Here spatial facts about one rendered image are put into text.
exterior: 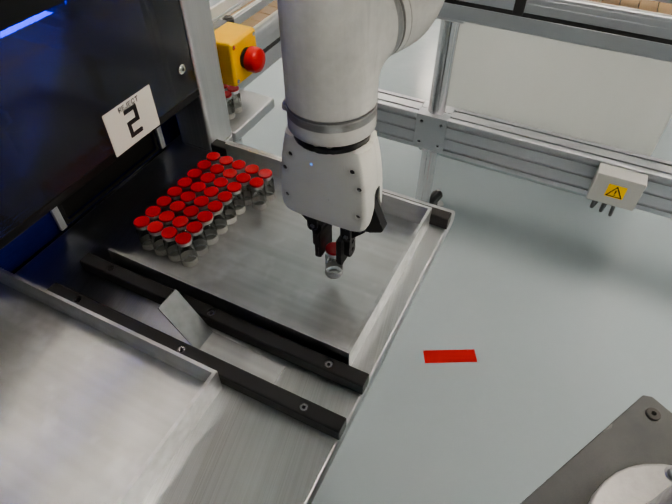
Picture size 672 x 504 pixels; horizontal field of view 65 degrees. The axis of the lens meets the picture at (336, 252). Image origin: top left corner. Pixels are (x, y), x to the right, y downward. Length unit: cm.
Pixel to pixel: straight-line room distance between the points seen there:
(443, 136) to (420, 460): 92
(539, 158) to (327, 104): 119
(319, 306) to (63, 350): 30
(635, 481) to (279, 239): 49
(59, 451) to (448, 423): 115
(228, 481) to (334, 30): 41
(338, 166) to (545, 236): 167
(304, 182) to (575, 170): 115
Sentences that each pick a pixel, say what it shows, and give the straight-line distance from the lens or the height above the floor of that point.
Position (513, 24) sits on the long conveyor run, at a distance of 142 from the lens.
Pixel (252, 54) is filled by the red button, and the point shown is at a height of 101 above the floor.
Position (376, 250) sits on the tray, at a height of 88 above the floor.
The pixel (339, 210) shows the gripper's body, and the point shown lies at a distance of 54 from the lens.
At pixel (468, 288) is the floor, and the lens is 186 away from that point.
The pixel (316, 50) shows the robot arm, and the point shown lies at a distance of 44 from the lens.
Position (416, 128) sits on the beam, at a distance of 165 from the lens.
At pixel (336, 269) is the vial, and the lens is 64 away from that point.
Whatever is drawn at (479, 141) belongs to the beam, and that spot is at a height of 51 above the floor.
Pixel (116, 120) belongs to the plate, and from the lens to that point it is 73.
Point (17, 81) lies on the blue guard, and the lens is 63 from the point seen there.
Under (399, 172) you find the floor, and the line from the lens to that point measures 228.
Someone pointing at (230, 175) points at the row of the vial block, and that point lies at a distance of 77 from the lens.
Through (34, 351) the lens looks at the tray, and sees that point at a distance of 70.
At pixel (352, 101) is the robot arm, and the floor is 116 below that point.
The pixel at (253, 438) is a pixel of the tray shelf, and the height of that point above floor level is 88.
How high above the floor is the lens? 140
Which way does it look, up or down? 47 degrees down
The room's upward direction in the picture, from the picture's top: straight up
